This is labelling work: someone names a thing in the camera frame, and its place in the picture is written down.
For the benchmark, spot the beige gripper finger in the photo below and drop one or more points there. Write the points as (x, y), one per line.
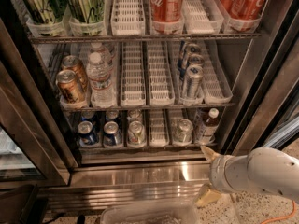
(206, 195)
(209, 153)

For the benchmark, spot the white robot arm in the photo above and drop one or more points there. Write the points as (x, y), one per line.
(264, 170)

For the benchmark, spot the open glass fridge door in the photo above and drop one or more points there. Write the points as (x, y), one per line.
(273, 116)

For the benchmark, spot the front diet pepsi can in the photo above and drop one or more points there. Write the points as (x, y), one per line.
(136, 134)

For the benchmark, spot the diet pepsi can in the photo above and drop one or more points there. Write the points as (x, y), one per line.
(136, 134)
(134, 115)

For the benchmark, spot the front silver red bull can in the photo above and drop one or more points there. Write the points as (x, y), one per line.
(192, 81)

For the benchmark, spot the silver red bull can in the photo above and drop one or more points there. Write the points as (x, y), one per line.
(190, 60)
(192, 81)
(185, 49)

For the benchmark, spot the rear diet pepsi can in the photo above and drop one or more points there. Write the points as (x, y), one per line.
(134, 115)

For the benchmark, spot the middle silver red bull can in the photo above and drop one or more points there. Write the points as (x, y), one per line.
(190, 60)

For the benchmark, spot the blue pepsi can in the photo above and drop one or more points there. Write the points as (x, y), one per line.
(112, 135)
(113, 115)
(91, 116)
(87, 134)

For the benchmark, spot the rear silver red bull can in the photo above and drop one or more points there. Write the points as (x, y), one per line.
(185, 49)

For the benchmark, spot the stainless steel fridge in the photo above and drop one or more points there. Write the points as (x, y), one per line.
(75, 179)

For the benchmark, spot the left front blue pepsi can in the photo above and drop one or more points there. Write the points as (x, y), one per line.
(87, 134)

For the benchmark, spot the left rear blue pepsi can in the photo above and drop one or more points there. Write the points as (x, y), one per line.
(91, 116)

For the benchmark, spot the front gold coffee can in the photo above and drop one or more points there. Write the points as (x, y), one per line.
(70, 86)

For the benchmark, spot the gold coffee can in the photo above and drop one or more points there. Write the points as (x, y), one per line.
(74, 63)
(70, 86)

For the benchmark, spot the right front coca-cola can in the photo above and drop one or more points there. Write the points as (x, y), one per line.
(246, 9)

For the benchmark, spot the centre red coca-cola can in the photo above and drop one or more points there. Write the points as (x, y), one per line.
(165, 10)

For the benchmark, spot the rear gold coffee can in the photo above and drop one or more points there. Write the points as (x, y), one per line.
(74, 63)

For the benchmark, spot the right green tea can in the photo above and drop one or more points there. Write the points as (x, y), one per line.
(87, 11)

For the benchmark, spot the green tea can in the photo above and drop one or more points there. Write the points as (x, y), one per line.
(46, 11)
(87, 11)

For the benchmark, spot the left green tea can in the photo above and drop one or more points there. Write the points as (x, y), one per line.
(46, 11)

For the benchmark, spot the brown tea bottle white cap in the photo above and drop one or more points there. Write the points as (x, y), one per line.
(208, 125)

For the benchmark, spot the clear plastic bin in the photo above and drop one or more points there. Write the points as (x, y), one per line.
(151, 212)

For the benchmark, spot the front clear water bottle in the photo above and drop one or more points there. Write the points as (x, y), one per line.
(99, 74)

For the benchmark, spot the clear water bottle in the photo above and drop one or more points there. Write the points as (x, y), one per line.
(99, 74)
(102, 50)

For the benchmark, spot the rear clear water bottle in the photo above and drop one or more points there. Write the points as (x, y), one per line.
(102, 50)

